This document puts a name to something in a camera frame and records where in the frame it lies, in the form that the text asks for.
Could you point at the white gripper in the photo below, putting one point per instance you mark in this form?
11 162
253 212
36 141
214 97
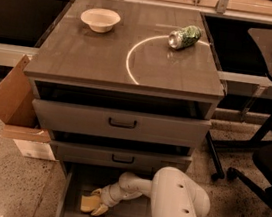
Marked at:
109 196

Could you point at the yellow sponge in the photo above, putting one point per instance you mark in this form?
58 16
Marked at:
88 203

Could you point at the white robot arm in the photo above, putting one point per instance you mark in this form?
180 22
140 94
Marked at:
171 192

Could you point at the bottom grey drawer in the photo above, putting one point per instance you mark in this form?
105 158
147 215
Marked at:
84 178

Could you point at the grey drawer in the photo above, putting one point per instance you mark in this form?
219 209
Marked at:
151 128
84 178
117 158

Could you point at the middle grey drawer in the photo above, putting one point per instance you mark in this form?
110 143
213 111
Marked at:
117 158

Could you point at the top grey drawer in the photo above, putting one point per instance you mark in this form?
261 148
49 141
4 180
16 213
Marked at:
151 128

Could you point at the grey drawer cabinet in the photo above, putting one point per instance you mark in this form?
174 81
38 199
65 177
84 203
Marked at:
131 68

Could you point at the brown cardboard box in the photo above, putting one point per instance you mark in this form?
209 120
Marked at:
18 115

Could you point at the white ceramic bowl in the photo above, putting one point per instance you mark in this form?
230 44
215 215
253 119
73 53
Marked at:
100 20

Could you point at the crushed green soda can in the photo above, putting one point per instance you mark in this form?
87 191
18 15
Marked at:
184 37

